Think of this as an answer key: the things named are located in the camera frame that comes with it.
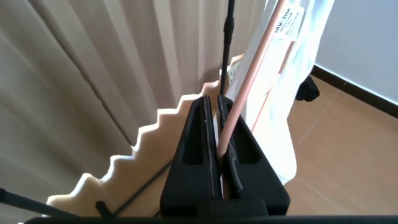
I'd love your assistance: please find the white laundry basket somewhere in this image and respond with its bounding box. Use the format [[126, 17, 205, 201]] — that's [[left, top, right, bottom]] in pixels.
[[226, 60, 242, 94]]

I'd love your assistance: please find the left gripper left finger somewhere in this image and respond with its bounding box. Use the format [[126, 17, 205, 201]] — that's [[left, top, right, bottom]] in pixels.
[[160, 95, 222, 218]]

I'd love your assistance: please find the black clothes rack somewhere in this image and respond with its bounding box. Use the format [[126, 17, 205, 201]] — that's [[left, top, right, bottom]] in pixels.
[[0, 0, 236, 218]]

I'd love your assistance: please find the pink clothes hanger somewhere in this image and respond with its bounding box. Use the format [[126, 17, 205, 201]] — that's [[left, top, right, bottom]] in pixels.
[[216, 0, 295, 200]]

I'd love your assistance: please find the white printed t-shirt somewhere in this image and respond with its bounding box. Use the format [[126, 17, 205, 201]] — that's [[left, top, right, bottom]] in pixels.
[[225, 0, 336, 185]]

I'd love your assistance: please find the beige curtain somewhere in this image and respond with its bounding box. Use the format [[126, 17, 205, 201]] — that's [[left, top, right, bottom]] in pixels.
[[0, 0, 268, 222]]

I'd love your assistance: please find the black garment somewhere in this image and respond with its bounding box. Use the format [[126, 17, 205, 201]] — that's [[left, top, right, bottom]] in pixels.
[[294, 74, 320, 103]]

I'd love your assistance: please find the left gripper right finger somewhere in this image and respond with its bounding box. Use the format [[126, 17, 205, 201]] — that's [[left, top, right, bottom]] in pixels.
[[216, 95, 290, 217]]

